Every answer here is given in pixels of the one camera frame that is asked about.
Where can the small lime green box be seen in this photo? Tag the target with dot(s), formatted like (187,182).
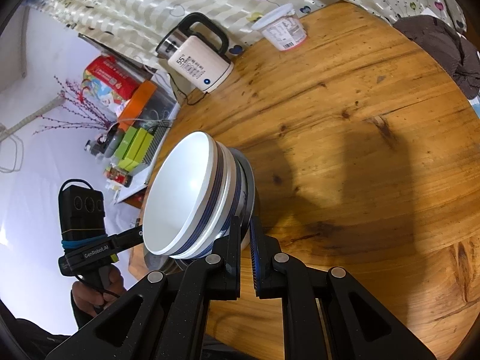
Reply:
(128,164)

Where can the large lime green box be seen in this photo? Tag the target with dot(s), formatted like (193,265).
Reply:
(140,146)

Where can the small red figurines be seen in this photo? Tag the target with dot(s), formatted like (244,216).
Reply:
(118,176)

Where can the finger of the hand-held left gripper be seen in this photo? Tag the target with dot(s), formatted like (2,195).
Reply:
(127,240)

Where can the black white striped box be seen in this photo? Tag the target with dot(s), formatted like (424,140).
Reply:
(157,142)

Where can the person's left hand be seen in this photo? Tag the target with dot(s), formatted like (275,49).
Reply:
(84,300)

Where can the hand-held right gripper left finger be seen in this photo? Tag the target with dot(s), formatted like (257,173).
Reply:
(230,266)

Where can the small glass jar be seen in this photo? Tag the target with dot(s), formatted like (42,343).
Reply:
(93,147)

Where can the white plastic tub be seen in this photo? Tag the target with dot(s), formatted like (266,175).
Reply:
(285,32)

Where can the purple dried flower branches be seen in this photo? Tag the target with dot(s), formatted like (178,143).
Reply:
(78,120)

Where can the white bowl with blue stripe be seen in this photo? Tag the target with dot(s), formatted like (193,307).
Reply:
(229,191)
(176,195)

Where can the person's left forearm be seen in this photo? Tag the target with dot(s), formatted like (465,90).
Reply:
(41,341)

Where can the white pipe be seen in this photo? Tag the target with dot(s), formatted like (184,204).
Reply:
(33,116)

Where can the stainless steel bowl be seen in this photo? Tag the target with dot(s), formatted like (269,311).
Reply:
(250,195)

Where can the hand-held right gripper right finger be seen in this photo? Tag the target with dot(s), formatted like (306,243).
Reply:
(257,255)

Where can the clear box with orange lid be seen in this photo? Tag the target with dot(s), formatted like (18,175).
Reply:
(140,101)

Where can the grey handheld device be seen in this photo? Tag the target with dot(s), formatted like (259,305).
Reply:
(113,140)

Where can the dark green flat box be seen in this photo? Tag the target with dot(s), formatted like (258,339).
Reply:
(125,142)

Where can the cream electric kettle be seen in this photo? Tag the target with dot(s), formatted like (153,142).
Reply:
(198,65)

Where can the red snack packet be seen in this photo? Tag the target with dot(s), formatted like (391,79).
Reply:
(112,77)

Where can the brown cloth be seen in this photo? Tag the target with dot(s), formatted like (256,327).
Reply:
(438,52)

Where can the white shelf board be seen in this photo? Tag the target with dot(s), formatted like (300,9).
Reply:
(135,189)

